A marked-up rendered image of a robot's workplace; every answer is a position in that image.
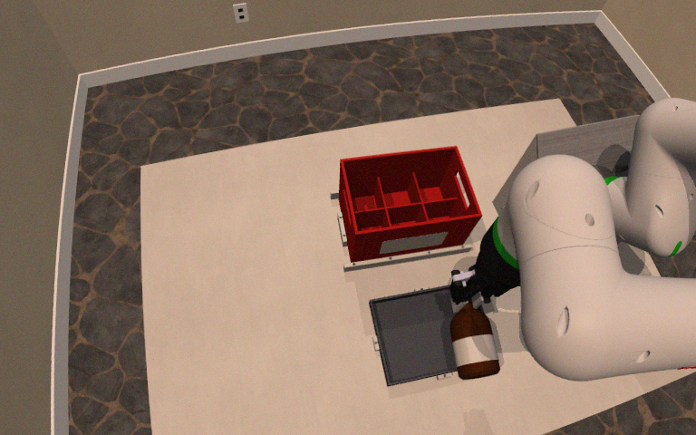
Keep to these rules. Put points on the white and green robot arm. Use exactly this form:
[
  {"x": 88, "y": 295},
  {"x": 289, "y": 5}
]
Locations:
[{"x": 584, "y": 318}]

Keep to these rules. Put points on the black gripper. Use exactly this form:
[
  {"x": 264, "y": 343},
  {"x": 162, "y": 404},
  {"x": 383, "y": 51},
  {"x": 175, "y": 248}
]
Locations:
[{"x": 464, "y": 286}]

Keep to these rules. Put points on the red divided crate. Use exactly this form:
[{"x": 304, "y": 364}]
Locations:
[{"x": 382, "y": 199}]

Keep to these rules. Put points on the brown bottle with white label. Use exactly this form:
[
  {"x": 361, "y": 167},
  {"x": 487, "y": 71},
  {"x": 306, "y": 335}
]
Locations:
[{"x": 473, "y": 344}]

